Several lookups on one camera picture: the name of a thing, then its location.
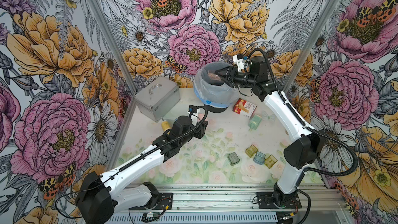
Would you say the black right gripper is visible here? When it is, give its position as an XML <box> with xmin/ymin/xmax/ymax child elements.
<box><xmin>215</xmin><ymin>65</ymin><xmax>257</xmax><ymax>89</ymax></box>

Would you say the yellow pencil sharpener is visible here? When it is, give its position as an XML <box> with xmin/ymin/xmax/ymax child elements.
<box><xmin>161</xmin><ymin>120</ymin><xmax>172</xmax><ymax>132</ymax></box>

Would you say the grey green shavings tray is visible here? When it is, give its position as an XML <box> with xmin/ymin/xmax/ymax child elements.
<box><xmin>227</xmin><ymin>152</ymin><xmax>240</xmax><ymax>166</ymax></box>

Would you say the yellow transparent shavings tray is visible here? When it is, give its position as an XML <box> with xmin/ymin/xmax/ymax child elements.
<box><xmin>245</xmin><ymin>145</ymin><xmax>258</xmax><ymax>158</ymax></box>

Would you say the mint green pencil sharpener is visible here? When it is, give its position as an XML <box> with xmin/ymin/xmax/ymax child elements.
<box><xmin>248</xmin><ymin>114</ymin><xmax>262</xmax><ymax>131</ymax></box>

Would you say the blue transparent shavings tray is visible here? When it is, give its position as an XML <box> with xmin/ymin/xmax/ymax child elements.
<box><xmin>253</xmin><ymin>151</ymin><xmax>265</xmax><ymax>165</ymax></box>

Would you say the pink transparent shavings tray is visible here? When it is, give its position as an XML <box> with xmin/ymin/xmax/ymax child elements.
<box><xmin>208</xmin><ymin>73</ymin><xmax>221</xmax><ymax>82</ymax></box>

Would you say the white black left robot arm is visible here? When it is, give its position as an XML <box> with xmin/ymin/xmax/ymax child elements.
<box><xmin>75</xmin><ymin>116</ymin><xmax>208</xmax><ymax>224</ymax></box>

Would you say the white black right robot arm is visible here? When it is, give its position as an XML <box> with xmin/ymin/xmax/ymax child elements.
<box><xmin>215</xmin><ymin>57</ymin><xmax>325</xmax><ymax>208</ymax></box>

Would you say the black bin with plastic liner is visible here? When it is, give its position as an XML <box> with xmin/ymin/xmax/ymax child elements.
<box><xmin>193</xmin><ymin>62</ymin><xmax>239</xmax><ymax>113</ymax></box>

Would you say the red white cardboard box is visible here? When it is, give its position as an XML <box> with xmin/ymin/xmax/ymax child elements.
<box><xmin>232</xmin><ymin>98</ymin><xmax>257</xmax><ymax>118</ymax></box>

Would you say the floral table mat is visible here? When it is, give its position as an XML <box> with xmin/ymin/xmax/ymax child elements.
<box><xmin>134</xmin><ymin>111</ymin><xmax>291</xmax><ymax>185</ymax></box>

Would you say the silver metal case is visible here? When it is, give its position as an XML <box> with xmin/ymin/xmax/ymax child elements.
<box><xmin>135</xmin><ymin>77</ymin><xmax>180</xmax><ymax>122</ymax></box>

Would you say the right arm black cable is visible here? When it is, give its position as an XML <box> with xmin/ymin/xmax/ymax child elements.
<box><xmin>247</xmin><ymin>48</ymin><xmax>359</xmax><ymax>224</ymax></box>

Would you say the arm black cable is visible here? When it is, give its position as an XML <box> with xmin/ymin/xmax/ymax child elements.
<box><xmin>247</xmin><ymin>48</ymin><xmax>359</xmax><ymax>224</ymax></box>
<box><xmin>55</xmin><ymin>105</ymin><xmax>208</xmax><ymax>219</ymax></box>

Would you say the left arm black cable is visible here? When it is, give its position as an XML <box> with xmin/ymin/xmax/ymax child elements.
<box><xmin>55</xmin><ymin>105</ymin><xmax>208</xmax><ymax>219</ymax></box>

